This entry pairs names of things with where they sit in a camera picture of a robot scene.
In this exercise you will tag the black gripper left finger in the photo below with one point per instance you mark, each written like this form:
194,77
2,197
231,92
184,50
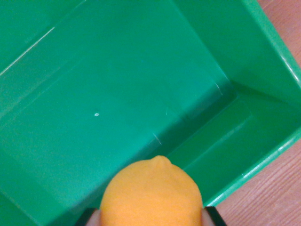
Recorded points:
90,217

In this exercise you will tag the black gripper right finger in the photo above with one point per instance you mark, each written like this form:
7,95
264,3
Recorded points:
212,216

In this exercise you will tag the yellow lemon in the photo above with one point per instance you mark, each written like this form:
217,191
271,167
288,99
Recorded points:
151,195

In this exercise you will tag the green plastic bin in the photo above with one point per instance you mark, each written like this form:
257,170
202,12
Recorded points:
117,82

